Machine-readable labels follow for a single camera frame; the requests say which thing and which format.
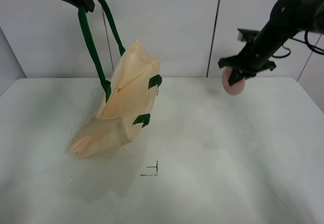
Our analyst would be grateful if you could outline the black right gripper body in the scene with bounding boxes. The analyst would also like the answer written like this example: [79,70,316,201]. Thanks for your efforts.
[218,47,275,79]

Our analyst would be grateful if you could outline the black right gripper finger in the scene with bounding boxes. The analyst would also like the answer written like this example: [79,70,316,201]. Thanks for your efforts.
[228,69,245,86]

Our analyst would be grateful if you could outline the pink peach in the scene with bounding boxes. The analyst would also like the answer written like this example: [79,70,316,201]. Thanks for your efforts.
[222,67,245,95]

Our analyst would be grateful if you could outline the cream linen bag green handles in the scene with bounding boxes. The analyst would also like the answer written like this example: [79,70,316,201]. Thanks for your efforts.
[67,0,162,158]

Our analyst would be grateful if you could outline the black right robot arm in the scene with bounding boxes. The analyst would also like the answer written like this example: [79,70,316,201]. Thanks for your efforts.
[218,0,323,86]

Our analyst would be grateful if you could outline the black cable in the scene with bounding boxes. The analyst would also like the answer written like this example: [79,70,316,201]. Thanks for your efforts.
[273,0,324,59]

